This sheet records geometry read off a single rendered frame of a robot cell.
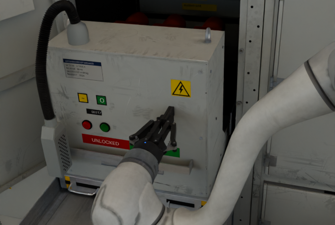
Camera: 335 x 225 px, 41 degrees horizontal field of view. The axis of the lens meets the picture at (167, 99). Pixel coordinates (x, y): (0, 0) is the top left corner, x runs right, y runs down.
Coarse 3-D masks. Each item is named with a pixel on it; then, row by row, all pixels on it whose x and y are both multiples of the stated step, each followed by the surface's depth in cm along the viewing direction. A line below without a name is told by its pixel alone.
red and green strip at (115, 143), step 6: (84, 138) 142; (90, 138) 141; (96, 138) 140; (102, 138) 140; (108, 138) 139; (114, 138) 138; (96, 144) 142; (102, 144) 141; (108, 144) 140; (114, 144) 139; (120, 144) 139; (126, 144) 138; (174, 156) 134
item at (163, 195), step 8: (64, 176) 152; (72, 176) 151; (80, 176) 151; (64, 184) 154; (80, 184) 152; (88, 184) 150; (96, 184) 149; (88, 192) 152; (160, 192) 142; (168, 192) 142; (176, 200) 142; (184, 200) 141; (192, 200) 140; (200, 200) 138; (192, 208) 141
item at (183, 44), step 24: (96, 24) 143; (120, 24) 142; (72, 48) 126; (96, 48) 126; (120, 48) 126; (144, 48) 125; (168, 48) 124; (192, 48) 124; (216, 48) 124; (216, 72) 129; (216, 96) 133; (216, 120) 138; (216, 144) 143; (216, 168) 149
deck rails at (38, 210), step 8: (56, 184) 153; (48, 192) 148; (56, 192) 154; (64, 192) 155; (40, 200) 144; (48, 200) 149; (56, 200) 152; (32, 208) 140; (40, 208) 145; (48, 208) 149; (56, 208) 149; (32, 216) 141; (40, 216) 145; (48, 216) 146; (24, 224) 137; (32, 224) 141; (40, 224) 143
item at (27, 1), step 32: (0, 0) 136; (32, 0) 144; (0, 32) 142; (32, 32) 151; (0, 64) 145; (32, 64) 155; (0, 96) 149; (32, 96) 159; (0, 128) 153; (32, 128) 163; (0, 160) 157; (32, 160) 168; (0, 192) 158
